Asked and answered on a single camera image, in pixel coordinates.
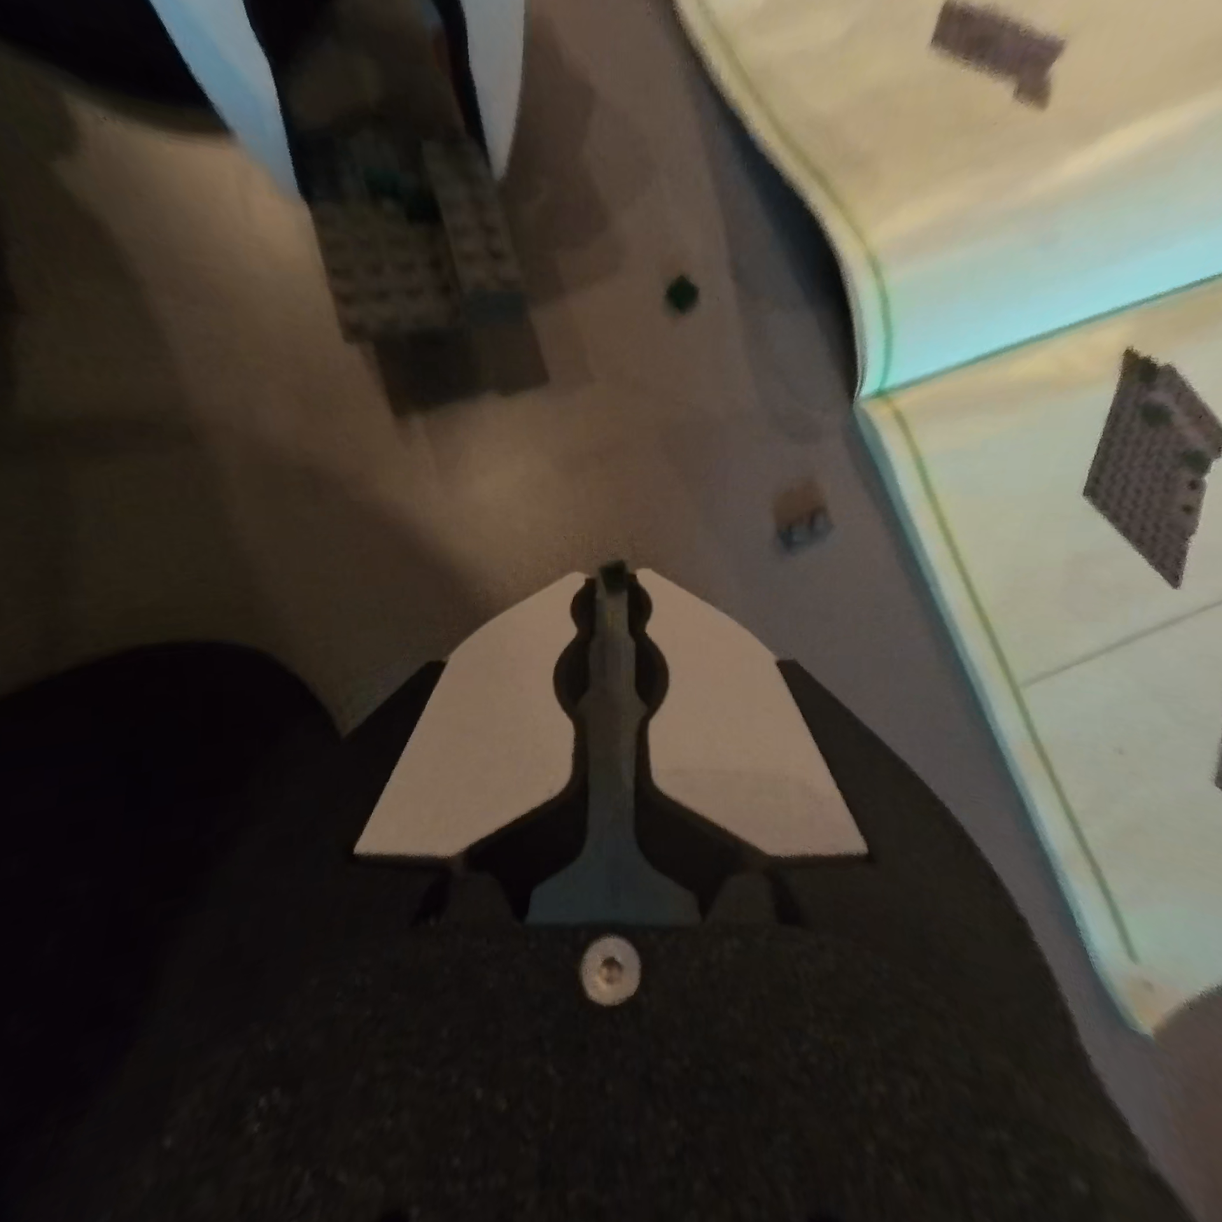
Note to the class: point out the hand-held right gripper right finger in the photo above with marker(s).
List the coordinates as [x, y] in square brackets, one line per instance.
[754, 754]

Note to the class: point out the grey studded building plate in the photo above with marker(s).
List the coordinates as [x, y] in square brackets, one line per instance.
[401, 277]

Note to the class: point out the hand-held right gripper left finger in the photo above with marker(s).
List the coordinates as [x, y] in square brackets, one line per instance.
[459, 754]

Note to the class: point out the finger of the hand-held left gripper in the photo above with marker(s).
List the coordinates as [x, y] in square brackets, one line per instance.
[497, 67]
[220, 57]

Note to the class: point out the open instruction booklet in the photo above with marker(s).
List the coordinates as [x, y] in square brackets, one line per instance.
[1003, 191]

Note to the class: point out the small dark green tile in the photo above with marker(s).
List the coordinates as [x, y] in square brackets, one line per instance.
[682, 294]
[612, 575]

